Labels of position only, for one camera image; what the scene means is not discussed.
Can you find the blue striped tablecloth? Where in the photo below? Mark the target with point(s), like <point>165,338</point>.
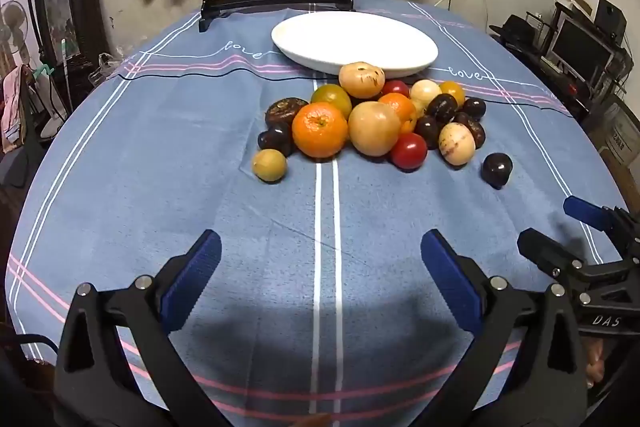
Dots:
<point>200,157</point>

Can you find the green-yellow orange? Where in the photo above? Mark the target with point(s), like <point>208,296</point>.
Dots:
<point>331,99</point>

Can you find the large dark mangosteen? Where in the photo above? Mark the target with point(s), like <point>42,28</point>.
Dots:
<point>282,111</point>

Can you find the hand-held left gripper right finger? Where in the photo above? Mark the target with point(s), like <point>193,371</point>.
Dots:
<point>450,279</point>

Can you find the clear plastic bag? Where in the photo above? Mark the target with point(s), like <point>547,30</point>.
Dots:
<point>107,64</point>

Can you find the yellow-orange citrus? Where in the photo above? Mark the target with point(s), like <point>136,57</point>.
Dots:
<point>452,91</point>

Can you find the person's right hand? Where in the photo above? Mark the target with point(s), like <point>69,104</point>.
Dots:
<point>594,364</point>

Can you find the cream round fruit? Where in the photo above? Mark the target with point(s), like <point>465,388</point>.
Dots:
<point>425,92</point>

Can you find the black speaker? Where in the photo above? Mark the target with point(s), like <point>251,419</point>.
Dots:
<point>610,19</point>

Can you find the dark purple plum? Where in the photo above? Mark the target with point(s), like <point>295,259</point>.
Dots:
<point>473,108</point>
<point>497,169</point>
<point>275,141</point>

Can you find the black desk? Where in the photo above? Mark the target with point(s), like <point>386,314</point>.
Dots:
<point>565,92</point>

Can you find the large orange mandarin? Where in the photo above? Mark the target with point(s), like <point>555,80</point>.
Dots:
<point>320,130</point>

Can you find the cream spotted fruit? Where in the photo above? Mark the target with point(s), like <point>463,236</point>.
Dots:
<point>456,143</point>

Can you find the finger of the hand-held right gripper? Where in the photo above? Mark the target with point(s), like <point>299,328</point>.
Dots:
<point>545,252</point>
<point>582,209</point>

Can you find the small orange mandarin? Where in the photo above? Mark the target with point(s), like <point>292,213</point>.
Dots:
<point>400,109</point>

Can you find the cardboard box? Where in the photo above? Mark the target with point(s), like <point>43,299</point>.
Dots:
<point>622,137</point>

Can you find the large tan round fruit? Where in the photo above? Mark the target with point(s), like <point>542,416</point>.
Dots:
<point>374,128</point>

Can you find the green hanger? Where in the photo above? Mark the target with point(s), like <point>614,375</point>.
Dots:
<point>42,69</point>

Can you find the white oval plate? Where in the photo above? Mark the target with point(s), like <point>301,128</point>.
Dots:
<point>350,37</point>

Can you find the dark brown mangosteen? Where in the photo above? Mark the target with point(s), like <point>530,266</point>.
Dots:
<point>427,130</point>
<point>441,108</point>
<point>475,130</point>

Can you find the pink cloth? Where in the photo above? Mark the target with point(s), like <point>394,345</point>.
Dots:
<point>12,107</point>

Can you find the standing fan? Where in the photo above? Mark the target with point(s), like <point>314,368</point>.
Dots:
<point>12,19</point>

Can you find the red tomato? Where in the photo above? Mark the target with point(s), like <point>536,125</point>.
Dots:
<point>396,88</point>
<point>409,150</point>

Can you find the small tan longan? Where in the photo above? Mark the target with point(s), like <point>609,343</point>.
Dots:
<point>269,164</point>

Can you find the computer monitor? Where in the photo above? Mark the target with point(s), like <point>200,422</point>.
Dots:
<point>580,49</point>

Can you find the black hat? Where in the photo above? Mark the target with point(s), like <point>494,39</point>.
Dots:
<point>515,29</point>

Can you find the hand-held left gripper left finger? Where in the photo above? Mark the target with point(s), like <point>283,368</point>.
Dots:
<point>192,277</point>

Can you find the tan fruit with brown stem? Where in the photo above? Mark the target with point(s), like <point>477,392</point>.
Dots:
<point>361,79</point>

